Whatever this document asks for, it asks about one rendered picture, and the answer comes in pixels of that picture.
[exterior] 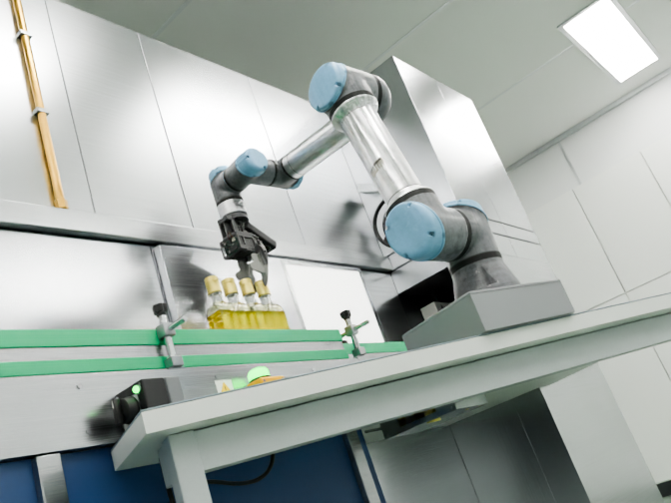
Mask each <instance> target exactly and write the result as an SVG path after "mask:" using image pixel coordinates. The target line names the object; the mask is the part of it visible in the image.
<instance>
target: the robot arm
mask: <svg viewBox="0 0 671 503"><path fill-rule="evenodd" d="M309 100H310V104H311V106H312V107H313V108H314V109H315V110H316V111H318V112H319V113H325V114H326V115H327V116H328V117H329V119H330V120H329V121H328V122H327V123H326V124H324V125H323V126H322V127H320V128H319V129H318V130H316V131H315V132H314V133H313V134H311V135H310V136H309V137H307V138H306V139H305V140H304V141H302V142H301V143H300V144H298V145H297V146H296V147H295V148H293V149H292V150H291V151H289V152H288V153H287V154H285V155H284V156H283V157H282V158H280V159H279V160H278V161H274V160H269V159H267V158H266V156H265V155H264V154H263V153H262V152H259V151H258V149H254V148H249V149H246V150H245V151H244V152H243V153H241V154H240V155H238V156H237V158H236V159H235V160H234V161H233V162H232V163H231V164H230V165H229V166H218V167H216V168H215V169H212V170H211V171H210V173H209V182H210V188H211V191H212V192H213V196H214V199H215V202H216V205H217V209H218V213H219V216H220V219H219V220H218V225H219V228H220V231H221V234H222V238H223V240H222V241H221V242H220V247H221V251H222V254H223V257H224V260H231V259H232V260H237V261H238V266H239V269H240V270H239V271H238V272H236V274H235V276H236V279H237V280H241V279H244V278H250V279H251V280H252V283H253V286H254V289H255V292H257V291H256V287H255V282H256V278H255V277H254V271H256V272H259V273H260V274H261V275H262V281H263V283H264V285H265V286H267V285H268V277H269V266H268V264H269V260H268V253H269V252H271V251H273V250H274V249H275V248H276V247H277V242H276V241H274V240H273V239H271V238H270V237H269V236H267V235H266V234H264V233H263V232H262V231H260V230H259V229H257V228H256V227H255V226H253V225H252V224H250V223H249V218H248V213H247V210H246V207H245V204H244V200H243V197H242V191H243V190H245V189H246V188H247V187H248V186H249V185H258V186H266V187H274V188H280V189H283V190H294V189H297V188H298V187H299V186H300V185H301V182H302V181H303V179H304V175H305V174H306V173H307V172H309V171H310V170H312V169H313V168H314V167H316V166H317V165H318V164H320V163H321V162H323V161H324V160H325V159H327V158H328V157H329V156H331V155H332V154H334V153H335V152H336V151H338V150H339V149H341V148H342V147H343V146H345V145H346V144H347V143H349V142H350V143H351V145H352V146H353V148H354V150H355V151H356V153H357V155H358V157H359V158H360V160H361V162H362V163H363V165H364V167H365V169H366V170H367V172H368V174H369V176H370V177H371V179H372V181H373V182H374V184H375V186H376V188H377V189H378V191H379V193H380V194H381V196H382V198H383V200H384V201H385V203H386V205H387V209H386V212H385V217H386V222H385V225H386V226H387V228H386V230H385V235H386V239H387V241H388V243H389V245H390V247H391V248H392V249H393V250H394V251H395V252H396V253H397V254H398V255H400V256H402V257H404V258H407V259H411V260H415V261H446V264H447V266H448V269H449V272H450V274H451V277H452V280H453V290H454V299H455V300H457V299H458V298H460V297H462V296H463V295H465V294H466V293H468V292H469V291H474V290H481V289H488V288H495V287H503V286H510V285H517V284H522V283H521V282H520V280H519V279H518V278H517V277H516V276H515V274H514V273H513V272H512V271H511V270H510V268H509V267H508V266H507V265H506V264H505V262H504V260H503V258H502V256H501V253H500V250H499V248H498V245H497V243H496V240H495V238H494V235H493V233H492V230H491V228H490V225H489V223H488V218H487V215H486V213H485V212H484V211H483V209H482V207H481V205H480V204H479V203H478V202H476V201H473V200H469V199H460V200H458V201H456V200H454V201H450V202H447V203H444V204H442V203H441V201H440V200H439V198H438V196H437V195H436V193H435V192H434V190H433V189H432V188H430V187H424V186H422V185H421V183H420V181H419V180H418V178H417V177H416V175H415V173H414V172H413V170H412V169H411V167H410V165H409V164H408V162H407V160H406V159H405V157H404V156H403V154H402V152H401V151H400V149H399V148H398V146H397V144H396V143H395V141H394V139H393V138H392V136H391V135H390V133H389V131H388V130H387V128H386V126H385V125H384V123H383V122H382V121H383V120H384V119H385V118H386V116H387V114H388V112H389V109H390V105H391V94H390V90H389V88H388V86H387V84H386V83H385V81H384V80H383V79H381V78H380V77H378V76H376V75H373V74H370V73H367V72H364V71H361V70H358V69H355V68H352V67H349V66H346V65H345V64H343V63H335V62H328V63H325V64H323V65H322V66H320V67H319V68H318V70H317V71H316V72H315V74H314V76H313V78H312V80H311V83H310V88H309ZM223 249H225V251H226V255H227V256H225V255H224V251H223ZM251 259H252V260H253V261H252V262H250V263H248V261H251Z"/></svg>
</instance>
